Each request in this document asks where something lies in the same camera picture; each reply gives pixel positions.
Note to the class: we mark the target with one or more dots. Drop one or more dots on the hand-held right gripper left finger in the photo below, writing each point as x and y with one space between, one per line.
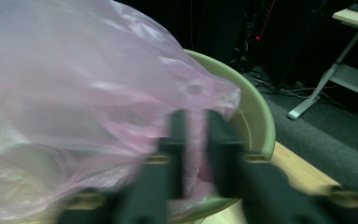
164 174

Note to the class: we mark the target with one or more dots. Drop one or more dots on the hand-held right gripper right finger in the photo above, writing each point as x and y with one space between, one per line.
254 186

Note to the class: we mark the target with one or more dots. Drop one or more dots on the green plastic trash bin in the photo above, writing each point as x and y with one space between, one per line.
261 124

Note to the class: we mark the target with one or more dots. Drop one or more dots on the pink plastic bag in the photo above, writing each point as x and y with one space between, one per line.
74 93

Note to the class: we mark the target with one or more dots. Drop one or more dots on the dark equipment with red light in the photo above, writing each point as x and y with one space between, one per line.
251 28

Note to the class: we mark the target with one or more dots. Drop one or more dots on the white metal desk frame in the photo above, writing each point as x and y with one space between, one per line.
348 74

